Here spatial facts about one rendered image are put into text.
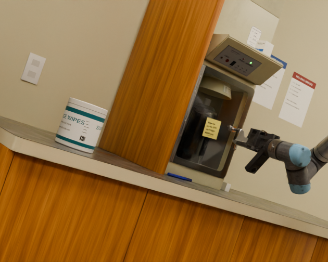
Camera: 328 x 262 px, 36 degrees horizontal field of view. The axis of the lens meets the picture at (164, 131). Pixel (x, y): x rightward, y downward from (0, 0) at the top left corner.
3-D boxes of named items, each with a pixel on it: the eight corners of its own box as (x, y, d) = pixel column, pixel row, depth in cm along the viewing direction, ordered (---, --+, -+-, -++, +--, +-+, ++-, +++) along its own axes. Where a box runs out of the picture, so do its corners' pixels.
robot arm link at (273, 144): (285, 162, 189) (270, 157, 184) (276, 160, 192) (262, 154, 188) (291, 143, 189) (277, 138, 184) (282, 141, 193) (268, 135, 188)
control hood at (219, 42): (201, 57, 196) (209, 33, 197) (256, 85, 215) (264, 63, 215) (219, 59, 187) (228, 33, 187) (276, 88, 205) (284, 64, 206)
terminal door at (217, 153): (167, 160, 196) (201, 63, 197) (223, 179, 213) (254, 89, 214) (168, 161, 195) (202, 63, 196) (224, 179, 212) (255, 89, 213)
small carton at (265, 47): (252, 53, 206) (257, 40, 206) (260, 58, 209) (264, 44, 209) (261, 54, 202) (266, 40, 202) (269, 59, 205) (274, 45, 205)
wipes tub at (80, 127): (48, 138, 165) (63, 94, 165) (82, 148, 173) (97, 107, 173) (63, 145, 154) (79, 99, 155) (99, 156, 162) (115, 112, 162)
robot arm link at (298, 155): (300, 173, 177) (295, 152, 174) (277, 166, 186) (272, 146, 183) (315, 163, 181) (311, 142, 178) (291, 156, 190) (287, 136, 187)
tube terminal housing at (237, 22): (128, 158, 216) (188, -12, 218) (186, 176, 234) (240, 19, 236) (160, 172, 195) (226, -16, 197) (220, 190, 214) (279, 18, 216)
